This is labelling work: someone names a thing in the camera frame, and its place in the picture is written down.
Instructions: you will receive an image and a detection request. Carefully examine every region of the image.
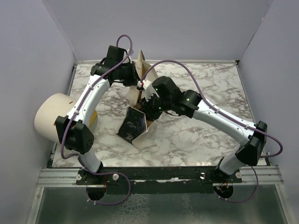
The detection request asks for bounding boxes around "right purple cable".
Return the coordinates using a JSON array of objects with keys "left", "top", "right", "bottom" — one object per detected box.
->
[{"left": 139, "top": 60, "right": 284, "bottom": 203}]

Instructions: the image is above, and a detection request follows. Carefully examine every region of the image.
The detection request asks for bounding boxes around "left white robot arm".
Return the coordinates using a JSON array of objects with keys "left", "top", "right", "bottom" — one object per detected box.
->
[{"left": 55, "top": 46, "right": 139, "bottom": 184}]

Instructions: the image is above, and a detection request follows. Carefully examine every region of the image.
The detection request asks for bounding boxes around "beige canvas tote bag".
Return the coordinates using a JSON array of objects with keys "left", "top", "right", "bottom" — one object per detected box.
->
[{"left": 117, "top": 50, "right": 158, "bottom": 148}]

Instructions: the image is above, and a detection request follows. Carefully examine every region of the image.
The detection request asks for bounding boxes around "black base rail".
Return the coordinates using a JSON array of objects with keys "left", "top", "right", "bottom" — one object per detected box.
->
[{"left": 76, "top": 166, "right": 242, "bottom": 195}]

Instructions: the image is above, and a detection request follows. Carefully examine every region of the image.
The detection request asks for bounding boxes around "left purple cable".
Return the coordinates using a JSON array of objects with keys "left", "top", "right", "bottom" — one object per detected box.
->
[{"left": 60, "top": 34, "right": 135, "bottom": 206}]

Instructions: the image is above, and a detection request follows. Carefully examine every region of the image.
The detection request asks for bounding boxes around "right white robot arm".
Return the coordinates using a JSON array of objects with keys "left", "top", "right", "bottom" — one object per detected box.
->
[{"left": 137, "top": 76, "right": 267, "bottom": 182}]

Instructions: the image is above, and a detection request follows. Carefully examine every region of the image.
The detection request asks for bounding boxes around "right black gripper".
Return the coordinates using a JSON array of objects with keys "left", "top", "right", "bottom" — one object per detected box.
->
[{"left": 139, "top": 92, "right": 173, "bottom": 122}]

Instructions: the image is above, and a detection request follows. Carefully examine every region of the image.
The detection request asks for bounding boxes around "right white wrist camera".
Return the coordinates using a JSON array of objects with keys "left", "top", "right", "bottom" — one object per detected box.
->
[{"left": 137, "top": 80, "right": 157, "bottom": 102}]

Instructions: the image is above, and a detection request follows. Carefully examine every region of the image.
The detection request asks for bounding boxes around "cream cylindrical container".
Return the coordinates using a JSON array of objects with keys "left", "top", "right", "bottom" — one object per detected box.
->
[{"left": 34, "top": 93, "right": 99, "bottom": 143}]

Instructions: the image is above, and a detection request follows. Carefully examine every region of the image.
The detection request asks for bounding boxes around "purple cable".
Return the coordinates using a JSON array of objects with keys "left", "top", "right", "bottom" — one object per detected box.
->
[
  {"left": 60, "top": 34, "right": 135, "bottom": 206},
  {"left": 139, "top": 60, "right": 284, "bottom": 203}
]

